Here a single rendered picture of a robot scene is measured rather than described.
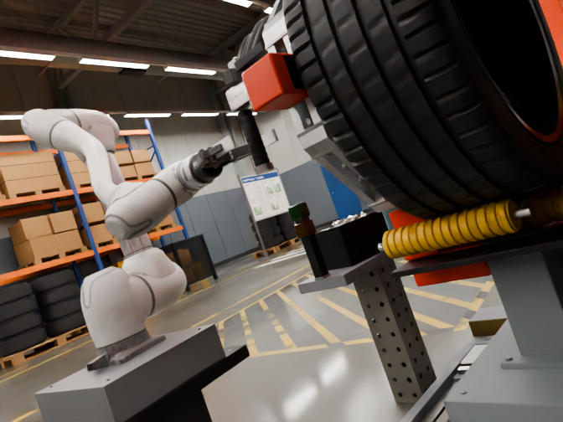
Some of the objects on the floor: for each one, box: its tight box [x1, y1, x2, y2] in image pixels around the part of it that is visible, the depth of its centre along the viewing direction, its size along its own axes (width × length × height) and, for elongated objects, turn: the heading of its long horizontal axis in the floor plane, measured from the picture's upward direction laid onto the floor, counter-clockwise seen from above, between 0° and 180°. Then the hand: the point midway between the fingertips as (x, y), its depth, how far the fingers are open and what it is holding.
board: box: [237, 167, 302, 261], centre depth 1041 cm, size 150×50×195 cm, turn 57°
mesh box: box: [159, 234, 218, 292], centre depth 932 cm, size 88×127×97 cm
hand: (252, 139), depth 104 cm, fingers open, 13 cm apart
